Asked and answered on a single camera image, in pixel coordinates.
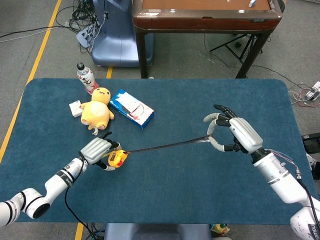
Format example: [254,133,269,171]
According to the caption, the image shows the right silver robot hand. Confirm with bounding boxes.
[203,104,264,155]

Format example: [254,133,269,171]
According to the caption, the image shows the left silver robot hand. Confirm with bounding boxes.
[79,131,123,171]

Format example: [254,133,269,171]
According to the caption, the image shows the yellow tape measure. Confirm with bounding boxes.
[107,135,211,168]

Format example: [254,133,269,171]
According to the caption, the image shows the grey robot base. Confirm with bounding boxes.
[104,223,212,240]

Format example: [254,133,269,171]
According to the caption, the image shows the yellow plush toy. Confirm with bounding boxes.
[79,86,115,136]

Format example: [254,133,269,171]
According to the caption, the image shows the small white box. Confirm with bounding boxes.
[69,100,83,118]

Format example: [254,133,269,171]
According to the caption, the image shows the blue Oreo cookie box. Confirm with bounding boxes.
[109,88,155,130]

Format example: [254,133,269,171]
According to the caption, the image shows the black flat device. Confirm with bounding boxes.
[301,132,320,153]

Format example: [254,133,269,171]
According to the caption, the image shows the clear drink bottle pink label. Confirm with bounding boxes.
[76,62,99,96]

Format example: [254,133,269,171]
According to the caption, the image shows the white power adapter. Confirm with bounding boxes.
[304,81,320,102]

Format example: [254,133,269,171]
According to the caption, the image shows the black tripod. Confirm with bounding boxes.
[209,33,265,65]

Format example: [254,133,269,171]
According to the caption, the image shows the blue felt table cloth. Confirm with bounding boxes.
[0,77,318,225]

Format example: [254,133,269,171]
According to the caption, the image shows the yellow green small toy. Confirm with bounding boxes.
[209,223,231,237]

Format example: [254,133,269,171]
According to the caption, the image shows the blue-grey machine stand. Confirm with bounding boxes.
[91,0,155,68]

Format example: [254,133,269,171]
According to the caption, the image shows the white power strip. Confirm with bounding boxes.
[76,23,97,48]

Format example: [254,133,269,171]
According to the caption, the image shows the brown mahjong table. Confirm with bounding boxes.
[131,0,283,80]

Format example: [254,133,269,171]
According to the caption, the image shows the thin right arm wire bundle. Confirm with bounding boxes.
[268,149,304,180]

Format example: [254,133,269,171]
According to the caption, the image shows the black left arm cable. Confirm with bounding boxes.
[64,159,99,240]

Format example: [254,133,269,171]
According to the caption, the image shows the red white floor wires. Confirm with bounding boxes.
[288,86,320,109]

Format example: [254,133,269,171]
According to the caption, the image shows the black floor cable tangle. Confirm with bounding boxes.
[54,0,101,55]

